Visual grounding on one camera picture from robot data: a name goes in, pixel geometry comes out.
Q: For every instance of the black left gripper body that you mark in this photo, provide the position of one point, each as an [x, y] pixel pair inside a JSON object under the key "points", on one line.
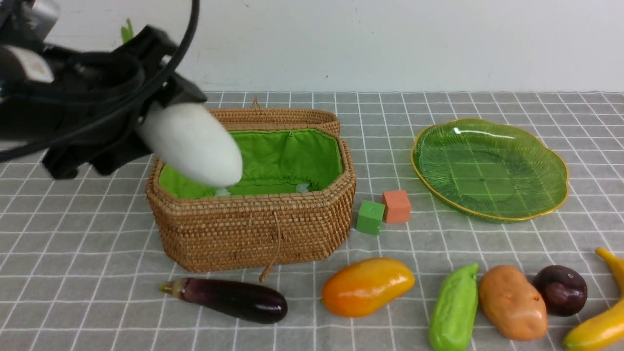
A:
{"points": [[99, 84]]}

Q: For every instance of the white radish with leaves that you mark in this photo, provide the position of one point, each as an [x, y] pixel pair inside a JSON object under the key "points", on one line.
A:
{"points": [[176, 126]]}

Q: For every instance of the dark purple eggplant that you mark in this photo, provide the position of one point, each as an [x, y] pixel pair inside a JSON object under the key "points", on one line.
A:
{"points": [[250, 302]]}

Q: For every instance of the orange yellow mango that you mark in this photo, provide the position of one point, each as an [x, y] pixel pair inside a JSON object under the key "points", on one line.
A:
{"points": [[363, 288]]}

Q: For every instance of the brown potato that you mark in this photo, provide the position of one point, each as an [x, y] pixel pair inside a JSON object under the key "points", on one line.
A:
{"points": [[513, 304]]}

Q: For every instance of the dark purple passion fruit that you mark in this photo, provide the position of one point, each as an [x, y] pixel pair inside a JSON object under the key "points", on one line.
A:
{"points": [[563, 290]]}

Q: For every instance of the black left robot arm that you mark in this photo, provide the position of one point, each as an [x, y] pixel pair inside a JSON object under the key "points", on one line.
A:
{"points": [[30, 76]]}

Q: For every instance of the woven rattan basket lid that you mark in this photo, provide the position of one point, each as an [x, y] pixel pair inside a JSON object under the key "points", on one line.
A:
{"points": [[260, 118]]}

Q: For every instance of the woven rattan basket green lining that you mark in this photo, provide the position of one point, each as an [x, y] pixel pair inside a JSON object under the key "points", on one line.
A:
{"points": [[293, 204]]}

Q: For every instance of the green foam cube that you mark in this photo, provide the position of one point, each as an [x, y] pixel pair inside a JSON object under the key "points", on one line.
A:
{"points": [[370, 217]]}

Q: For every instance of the orange foam cube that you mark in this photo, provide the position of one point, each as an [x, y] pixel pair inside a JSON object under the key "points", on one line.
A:
{"points": [[398, 206]]}

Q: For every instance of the green glass leaf plate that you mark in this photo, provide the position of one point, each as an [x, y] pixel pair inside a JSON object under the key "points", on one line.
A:
{"points": [[495, 172]]}

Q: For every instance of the grey checked tablecloth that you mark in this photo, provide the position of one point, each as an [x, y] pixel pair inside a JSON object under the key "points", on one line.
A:
{"points": [[81, 260]]}

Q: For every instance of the yellow banana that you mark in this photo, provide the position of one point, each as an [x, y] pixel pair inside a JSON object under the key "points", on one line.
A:
{"points": [[604, 329]]}

